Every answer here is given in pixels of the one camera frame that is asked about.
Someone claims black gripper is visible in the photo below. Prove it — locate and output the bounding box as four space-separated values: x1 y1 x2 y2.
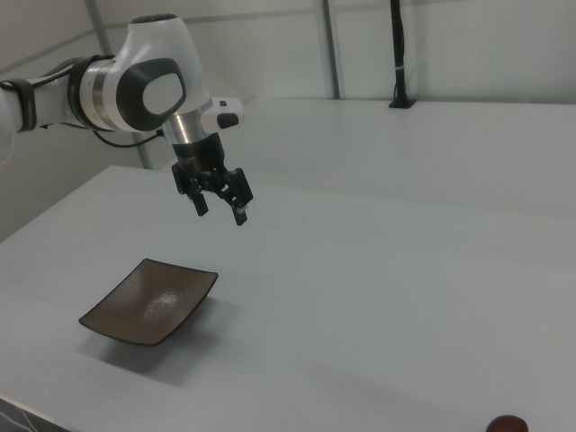
171 133 255 228

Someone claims small round brown food item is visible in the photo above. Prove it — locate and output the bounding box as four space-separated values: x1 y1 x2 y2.
487 414 529 432

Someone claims brown square ceramic plate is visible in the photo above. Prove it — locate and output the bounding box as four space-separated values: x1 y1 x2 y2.
78 257 220 347

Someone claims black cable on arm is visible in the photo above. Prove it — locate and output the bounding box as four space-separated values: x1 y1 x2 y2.
0 56 165 149

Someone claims upright grey metal frame post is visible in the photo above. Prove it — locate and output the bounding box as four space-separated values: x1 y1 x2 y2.
320 0 342 100

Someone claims black cable strap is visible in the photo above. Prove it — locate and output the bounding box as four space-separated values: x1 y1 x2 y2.
3 78 39 133

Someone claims black upright cable bundle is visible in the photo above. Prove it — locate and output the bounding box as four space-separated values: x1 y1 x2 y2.
389 0 411 104

